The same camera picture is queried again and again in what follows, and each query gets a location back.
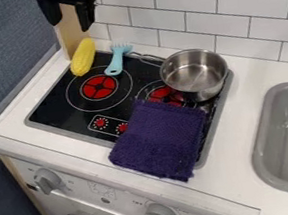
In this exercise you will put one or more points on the light blue toy spatula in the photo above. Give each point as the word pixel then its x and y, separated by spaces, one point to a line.
pixel 117 59

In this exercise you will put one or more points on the silver pot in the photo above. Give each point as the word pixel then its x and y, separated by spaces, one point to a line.
pixel 194 73

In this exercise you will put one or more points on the purple cloth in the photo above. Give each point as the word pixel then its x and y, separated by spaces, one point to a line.
pixel 160 141

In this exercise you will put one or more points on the yellow toy corn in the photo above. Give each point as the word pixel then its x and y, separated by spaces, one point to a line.
pixel 83 56

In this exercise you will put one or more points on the toy stove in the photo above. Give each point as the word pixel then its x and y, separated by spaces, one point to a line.
pixel 123 99

